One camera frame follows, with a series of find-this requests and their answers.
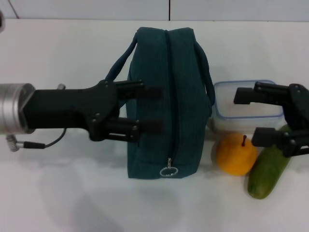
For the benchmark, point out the teal fabric lunch bag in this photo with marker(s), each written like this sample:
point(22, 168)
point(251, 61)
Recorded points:
point(186, 108)

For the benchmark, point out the clear plastic box blue rim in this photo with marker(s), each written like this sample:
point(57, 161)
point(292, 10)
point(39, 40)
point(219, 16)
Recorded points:
point(251, 111)

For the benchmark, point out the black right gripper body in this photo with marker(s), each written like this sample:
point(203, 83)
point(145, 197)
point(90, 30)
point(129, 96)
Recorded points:
point(298, 116)

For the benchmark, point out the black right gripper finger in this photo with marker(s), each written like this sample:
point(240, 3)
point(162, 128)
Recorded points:
point(270, 137)
point(265, 94)

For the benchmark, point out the orange pear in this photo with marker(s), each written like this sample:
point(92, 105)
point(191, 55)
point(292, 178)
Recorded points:
point(235, 157)

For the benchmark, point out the green cucumber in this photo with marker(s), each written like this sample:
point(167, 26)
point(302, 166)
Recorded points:
point(268, 171)

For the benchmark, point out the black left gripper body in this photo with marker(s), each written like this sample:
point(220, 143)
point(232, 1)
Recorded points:
point(65, 108)

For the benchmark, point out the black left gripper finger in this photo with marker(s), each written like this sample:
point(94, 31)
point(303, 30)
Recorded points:
point(130, 129)
point(135, 90)

